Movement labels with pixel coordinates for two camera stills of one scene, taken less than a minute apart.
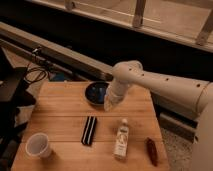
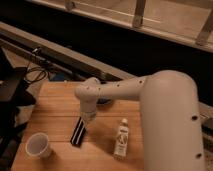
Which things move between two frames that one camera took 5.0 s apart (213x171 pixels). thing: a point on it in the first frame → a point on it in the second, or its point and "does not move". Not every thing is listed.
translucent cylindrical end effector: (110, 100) → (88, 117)
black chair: (15, 94) does not move
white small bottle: (122, 140) does not move
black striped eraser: (89, 130) → (79, 132)
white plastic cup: (38, 144) does not move
